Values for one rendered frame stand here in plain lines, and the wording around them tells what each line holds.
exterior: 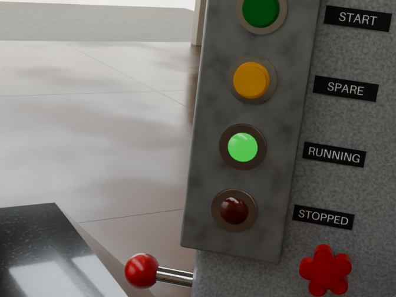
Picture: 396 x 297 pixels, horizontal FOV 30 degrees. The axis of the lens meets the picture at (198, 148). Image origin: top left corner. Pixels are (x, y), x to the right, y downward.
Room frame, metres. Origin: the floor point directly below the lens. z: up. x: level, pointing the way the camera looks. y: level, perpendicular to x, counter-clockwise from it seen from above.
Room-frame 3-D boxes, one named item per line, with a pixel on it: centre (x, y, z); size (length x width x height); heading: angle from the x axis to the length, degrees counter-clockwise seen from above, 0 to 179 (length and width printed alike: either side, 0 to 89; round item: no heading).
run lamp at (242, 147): (0.52, -0.03, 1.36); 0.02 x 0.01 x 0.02; 81
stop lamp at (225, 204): (0.52, -0.03, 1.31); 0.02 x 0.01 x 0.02; 81
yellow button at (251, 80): (0.52, -0.03, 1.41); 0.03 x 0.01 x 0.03; 81
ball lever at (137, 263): (0.59, 0.02, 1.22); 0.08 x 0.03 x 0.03; 81
